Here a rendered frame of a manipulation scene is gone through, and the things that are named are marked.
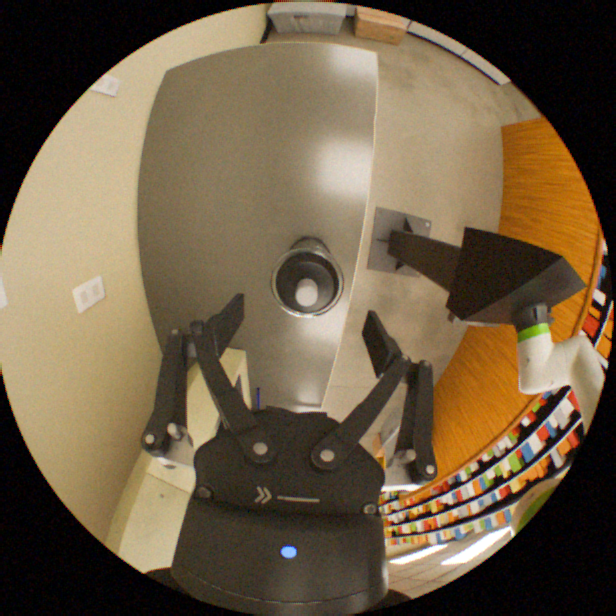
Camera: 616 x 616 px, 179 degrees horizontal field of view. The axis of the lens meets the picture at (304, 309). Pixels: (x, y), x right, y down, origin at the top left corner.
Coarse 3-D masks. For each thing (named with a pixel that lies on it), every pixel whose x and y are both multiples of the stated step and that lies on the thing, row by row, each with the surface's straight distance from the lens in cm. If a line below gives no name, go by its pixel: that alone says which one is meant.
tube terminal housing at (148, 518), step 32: (224, 352) 68; (192, 384) 60; (192, 416) 53; (128, 480) 69; (160, 480) 49; (192, 480) 46; (128, 512) 54; (160, 512) 48; (128, 544) 53; (160, 544) 48
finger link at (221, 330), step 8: (240, 296) 20; (232, 304) 18; (240, 304) 20; (224, 312) 17; (232, 312) 18; (240, 312) 20; (216, 320) 16; (224, 320) 16; (232, 320) 18; (240, 320) 21; (208, 328) 15; (216, 328) 15; (224, 328) 17; (232, 328) 19; (216, 336) 15; (224, 336) 17; (232, 336) 19; (216, 344) 16; (224, 344) 17; (216, 352) 16
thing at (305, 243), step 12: (312, 240) 44; (288, 252) 28; (300, 252) 27; (312, 252) 27; (324, 252) 27; (276, 264) 28; (336, 264) 28; (276, 300) 30; (336, 300) 30; (288, 312) 31; (324, 312) 30
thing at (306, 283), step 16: (304, 256) 27; (320, 256) 27; (288, 272) 27; (304, 272) 27; (320, 272) 27; (336, 272) 28; (288, 288) 28; (304, 288) 24; (320, 288) 27; (336, 288) 28; (288, 304) 29; (304, 304) 25; (320, 304) 28
